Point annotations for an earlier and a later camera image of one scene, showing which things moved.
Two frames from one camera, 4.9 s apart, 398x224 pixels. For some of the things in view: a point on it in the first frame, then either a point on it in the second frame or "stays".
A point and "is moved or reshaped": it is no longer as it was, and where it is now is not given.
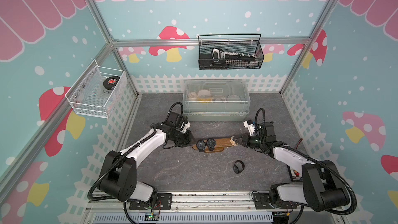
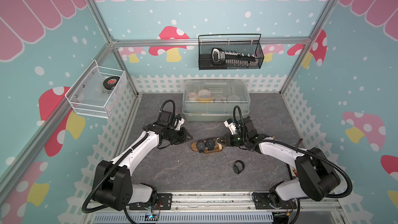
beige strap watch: x=233 y=142 is moved or reshaped
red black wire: x=300 y=140 stays
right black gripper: x=245 y=138 -> x=227 y=138
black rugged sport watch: x=201 y=145 stays
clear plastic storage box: x=216 y=100 stays
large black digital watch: x=211 y=143 stays
